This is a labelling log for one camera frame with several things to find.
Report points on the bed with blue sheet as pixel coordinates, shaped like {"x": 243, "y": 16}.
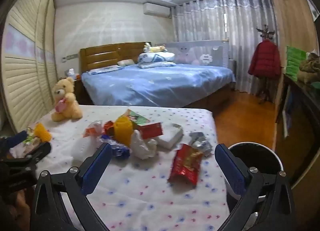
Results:
{"x": 155, "y": 83}

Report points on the red snack packet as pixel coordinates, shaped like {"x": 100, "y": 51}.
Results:
{"x": 185, "y": 166}

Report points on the colourful printed packet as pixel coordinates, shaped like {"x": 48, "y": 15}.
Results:
{"x": 30, "y": 141}

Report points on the floral white blanket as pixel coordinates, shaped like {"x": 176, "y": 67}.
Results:
{"x": 140, "y": 196}

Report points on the stacked pillows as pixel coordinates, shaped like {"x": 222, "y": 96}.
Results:
{"x": 155, "y": 58}

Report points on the white foam block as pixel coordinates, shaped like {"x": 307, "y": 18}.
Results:
{"x": 170, "y": 136}

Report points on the red carton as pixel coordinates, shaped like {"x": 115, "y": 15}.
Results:
{"x": 150, "y": 129}

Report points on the flat blue pillow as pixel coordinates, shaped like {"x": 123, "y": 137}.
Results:
{"x": 105, "y": 69}

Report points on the brown fuzzy cloth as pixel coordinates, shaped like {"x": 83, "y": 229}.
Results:
{"x": 310, "y": 68}

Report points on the white air conditioner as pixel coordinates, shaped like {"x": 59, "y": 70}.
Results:
{"x": 156, "y": 9}

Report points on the small beige pillow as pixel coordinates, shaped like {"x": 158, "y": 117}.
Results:
{"x": 126, "y": 62}

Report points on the orange wrapper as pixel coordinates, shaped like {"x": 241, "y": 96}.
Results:
{"x": 91, "y": 129}

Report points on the stack of green packets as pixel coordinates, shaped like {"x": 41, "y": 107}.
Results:
{"x": 295, "y": 63}

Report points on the yellow toy piece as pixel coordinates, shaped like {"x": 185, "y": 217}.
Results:
{"x": 41, "y": 132}

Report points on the small red wrapper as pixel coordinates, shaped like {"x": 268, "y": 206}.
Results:
{"x": 108, "y": 127}

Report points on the wooden headboard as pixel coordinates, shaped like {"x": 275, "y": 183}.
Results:
{"x": 105, "y": 55}

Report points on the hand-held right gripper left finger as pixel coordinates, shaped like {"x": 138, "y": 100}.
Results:
{"x": 97, "y": 168}

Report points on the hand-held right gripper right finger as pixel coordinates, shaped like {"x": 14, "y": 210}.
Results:
{"x": 231, "y": 168}

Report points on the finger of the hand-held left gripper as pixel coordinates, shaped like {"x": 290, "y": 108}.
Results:
{"x": 40, "y": 149}
{"x": 18, "y": 137}

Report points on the white radiator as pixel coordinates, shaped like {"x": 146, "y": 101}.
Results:
{"x": 232, "y": 67}

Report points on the grey patterned curtain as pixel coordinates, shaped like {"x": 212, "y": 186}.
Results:
{"x": 200, "y": 20}

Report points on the white tissue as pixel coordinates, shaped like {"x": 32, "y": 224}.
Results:
{"x": 142, "y": 146}

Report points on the dark wooden cabinet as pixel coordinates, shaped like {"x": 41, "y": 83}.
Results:
{"x": 300, "y": 111}

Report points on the green carton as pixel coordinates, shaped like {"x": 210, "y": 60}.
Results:
{"x": 136, "y": 118}

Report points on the white bin with black liner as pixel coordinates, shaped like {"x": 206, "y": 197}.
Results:
{"x": 260, "y": 153}

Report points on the wooden nightstand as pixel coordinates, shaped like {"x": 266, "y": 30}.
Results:
{"x": 78, "y": 90}

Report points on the silver foil wrapper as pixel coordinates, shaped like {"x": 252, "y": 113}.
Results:
{"x": 200, "y": 142}

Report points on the grey bed guard rail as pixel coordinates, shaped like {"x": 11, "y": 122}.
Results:
{"x": 197, "y": 50}

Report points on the wooden coat rack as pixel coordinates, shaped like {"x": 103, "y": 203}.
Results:
{"x": 265, "y": 32}

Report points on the tall light wooden cabinet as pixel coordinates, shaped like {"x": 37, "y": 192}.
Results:
{"x": 287, "y": 20}

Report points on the tan teddy bear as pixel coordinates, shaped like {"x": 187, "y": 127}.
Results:
{"x": 66, "y": 103}

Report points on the wall switch panel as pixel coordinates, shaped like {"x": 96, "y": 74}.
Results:
{"x": 70, "y": 57}

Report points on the yellow plush toy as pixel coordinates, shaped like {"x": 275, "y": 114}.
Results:
{"x": 155, "y": 48}

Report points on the blue wrapper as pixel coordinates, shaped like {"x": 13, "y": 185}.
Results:
{"x": 120, "y": 151}

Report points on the cream louvered wardrobe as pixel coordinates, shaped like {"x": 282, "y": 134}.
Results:
{"x": 22, "y": 83}

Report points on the large yellow foam net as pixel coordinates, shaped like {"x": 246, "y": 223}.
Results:
{"x": 122, "y": 128}

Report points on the red puffer jacket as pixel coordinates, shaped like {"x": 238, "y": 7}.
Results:
{"x": 265, "y": 58}

